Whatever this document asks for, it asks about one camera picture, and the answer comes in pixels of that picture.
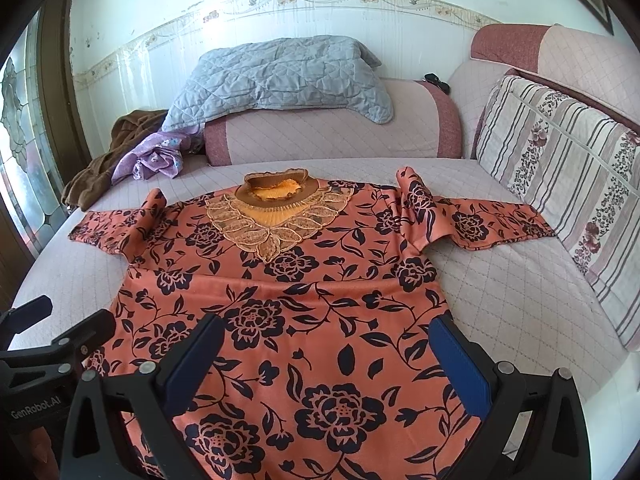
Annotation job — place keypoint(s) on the pink bolster cushion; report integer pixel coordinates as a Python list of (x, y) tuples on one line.
[(426, 124)]

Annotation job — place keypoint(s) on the pink sofa backrest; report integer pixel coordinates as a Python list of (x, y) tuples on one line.
[(596, 69)]

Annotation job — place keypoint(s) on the grey quilted blanket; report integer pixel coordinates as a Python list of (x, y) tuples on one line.
[(282, 74)]

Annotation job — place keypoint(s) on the orange black floral blouse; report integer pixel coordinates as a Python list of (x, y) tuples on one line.
[(326, 370)]

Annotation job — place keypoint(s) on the striped floral pillow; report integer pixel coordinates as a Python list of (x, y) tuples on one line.
[(579, 169)]

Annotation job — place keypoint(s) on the stained glass wooden door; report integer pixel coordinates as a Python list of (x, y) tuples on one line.
[(42, 142)]

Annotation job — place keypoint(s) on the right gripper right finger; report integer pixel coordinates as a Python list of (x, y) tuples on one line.
[(531, 426)]

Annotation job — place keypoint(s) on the brown garment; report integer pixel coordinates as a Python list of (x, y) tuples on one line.
[(95, 180)]

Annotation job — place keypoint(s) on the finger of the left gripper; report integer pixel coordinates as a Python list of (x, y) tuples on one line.
[(85, 332), (15, 320)]

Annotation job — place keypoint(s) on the small black object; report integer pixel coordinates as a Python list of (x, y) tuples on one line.
[(437, 82)]

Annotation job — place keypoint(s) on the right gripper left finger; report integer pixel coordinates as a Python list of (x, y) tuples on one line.
[(97, 444)]

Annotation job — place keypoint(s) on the purple floral cloth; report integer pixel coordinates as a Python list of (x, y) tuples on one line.
[(159, 153)]

